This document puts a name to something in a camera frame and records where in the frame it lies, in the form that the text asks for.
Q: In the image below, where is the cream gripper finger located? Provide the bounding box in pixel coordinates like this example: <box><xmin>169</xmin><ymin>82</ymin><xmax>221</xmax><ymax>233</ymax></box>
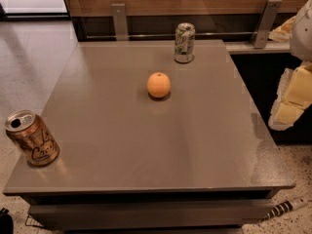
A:
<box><xmin>268</xmin><ymin>64</ymin><xmax>312</xmax><ymax>131</ymax></box>
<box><xmin>269</xmin><ymin>17</ymin><xmax>295</xmax><ymax>42</ymax></box>

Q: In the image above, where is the orange fruit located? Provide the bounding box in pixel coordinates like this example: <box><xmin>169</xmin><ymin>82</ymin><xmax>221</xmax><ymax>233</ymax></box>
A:
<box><xmin>147</xmin><ymin>72</ymin><xmax>171</xmax><ymax>98</ymax></box>

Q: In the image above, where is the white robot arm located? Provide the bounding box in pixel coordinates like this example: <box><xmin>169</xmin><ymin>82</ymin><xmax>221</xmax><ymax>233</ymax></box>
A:
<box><xmin>268</xmin><ymin>0</ymin><xmax>312</xmax><ymax>131</ymax></box>

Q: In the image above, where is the green white 7up can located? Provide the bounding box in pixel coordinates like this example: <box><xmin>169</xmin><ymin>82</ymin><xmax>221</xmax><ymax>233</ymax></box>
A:
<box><xmin>175</xmin><ymin>22</ymin><xmax>196</xmax><ymax>63</ymax></box>

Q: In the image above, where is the orange gold soda can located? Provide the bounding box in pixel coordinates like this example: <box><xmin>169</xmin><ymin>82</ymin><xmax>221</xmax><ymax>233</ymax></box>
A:
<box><xmin>5</xmin><ymin>110</ymin><xmax>59</xmax><ymax>167</ymax></box>

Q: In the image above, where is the grey side shelf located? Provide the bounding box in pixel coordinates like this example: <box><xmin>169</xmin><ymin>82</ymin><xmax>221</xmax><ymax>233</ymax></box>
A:
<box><xmin>225</xmin><ymin>41</ymin><xmax>291</xmax><ymax>55</ymax></box>

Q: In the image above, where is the grey table drawer front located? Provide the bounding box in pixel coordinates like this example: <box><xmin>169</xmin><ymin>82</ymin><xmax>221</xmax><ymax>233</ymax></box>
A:
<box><xmin>29</xmin><ymin>200</ymin><xmax>273</xmax><ymax>231</ymax></box>

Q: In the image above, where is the black object bottom left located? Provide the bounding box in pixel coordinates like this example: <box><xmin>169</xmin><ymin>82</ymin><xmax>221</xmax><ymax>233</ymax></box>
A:
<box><xmin>0</xmin><ymin>208</ymin><xmax>14</xmax><ymax>234</ymax></box>

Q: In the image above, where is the right metal wall bracket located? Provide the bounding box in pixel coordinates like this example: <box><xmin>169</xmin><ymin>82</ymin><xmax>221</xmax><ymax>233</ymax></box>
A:
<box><xmin>251</xmin><ymin>0</ymin><xmax>282</xmax><ymax>48</ymax></box>

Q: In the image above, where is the metal wall bracket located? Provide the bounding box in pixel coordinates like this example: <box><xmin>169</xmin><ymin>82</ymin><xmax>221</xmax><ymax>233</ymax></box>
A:
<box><xmin>111</xmin><ymin>3</ymin><xmax>129</xmax><ymax>41</ymax></box>
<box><xmin>251</xmin><ymin>0</ymin><xmax>282</xmax><ymax>48</ymax></box>

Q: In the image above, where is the black white striped cable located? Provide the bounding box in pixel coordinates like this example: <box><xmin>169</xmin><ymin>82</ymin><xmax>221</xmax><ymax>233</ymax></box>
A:
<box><xmin>262</xmin><ymin>197</ymin><xmax>309</xmax><ymax>222</ymax></box>

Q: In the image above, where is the left metal wall bracket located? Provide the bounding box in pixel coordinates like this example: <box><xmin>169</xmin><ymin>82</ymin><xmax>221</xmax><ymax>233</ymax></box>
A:
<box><xmin>111</xmin><ymin>3</ymin><xmax>129</xmax><ymax>41</ymax></box>

